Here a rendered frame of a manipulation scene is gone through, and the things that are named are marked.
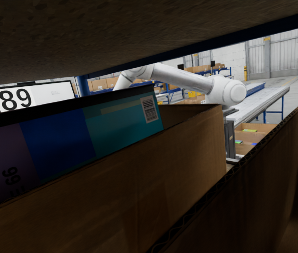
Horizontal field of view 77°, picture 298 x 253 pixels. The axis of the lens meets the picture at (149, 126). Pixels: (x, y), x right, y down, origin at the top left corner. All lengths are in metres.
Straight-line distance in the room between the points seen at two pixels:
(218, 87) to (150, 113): 0.98
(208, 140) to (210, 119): 0.02
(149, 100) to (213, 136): 0.09
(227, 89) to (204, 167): 0.97
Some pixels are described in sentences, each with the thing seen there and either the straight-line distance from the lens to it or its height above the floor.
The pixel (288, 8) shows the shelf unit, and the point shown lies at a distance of 0.23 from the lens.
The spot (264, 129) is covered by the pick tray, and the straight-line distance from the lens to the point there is 2.29.
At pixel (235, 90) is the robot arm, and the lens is 1.18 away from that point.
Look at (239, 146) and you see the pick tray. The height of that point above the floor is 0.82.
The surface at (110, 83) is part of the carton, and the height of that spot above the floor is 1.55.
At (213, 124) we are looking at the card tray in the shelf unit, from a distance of 0.24.
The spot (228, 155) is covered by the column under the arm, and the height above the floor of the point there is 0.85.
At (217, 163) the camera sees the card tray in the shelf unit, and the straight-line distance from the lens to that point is 0.26.
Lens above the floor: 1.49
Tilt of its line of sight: 14 degrees down
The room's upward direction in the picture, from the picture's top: 9 degrees counter-clockwise
